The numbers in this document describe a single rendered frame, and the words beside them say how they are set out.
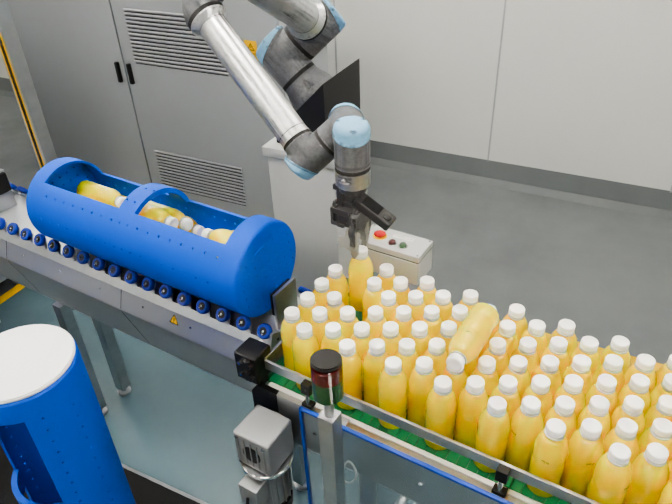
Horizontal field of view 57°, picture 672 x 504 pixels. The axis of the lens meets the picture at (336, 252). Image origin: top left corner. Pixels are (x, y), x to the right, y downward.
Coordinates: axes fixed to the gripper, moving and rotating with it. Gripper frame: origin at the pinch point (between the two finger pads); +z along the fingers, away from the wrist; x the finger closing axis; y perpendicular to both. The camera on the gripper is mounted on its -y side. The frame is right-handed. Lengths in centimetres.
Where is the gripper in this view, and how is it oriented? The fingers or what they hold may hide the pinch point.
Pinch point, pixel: (361, 251)
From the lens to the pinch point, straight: 170.7
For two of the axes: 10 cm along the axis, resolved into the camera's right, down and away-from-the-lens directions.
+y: -8.5, -2.7, 4.4
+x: -5.2, 5.0, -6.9
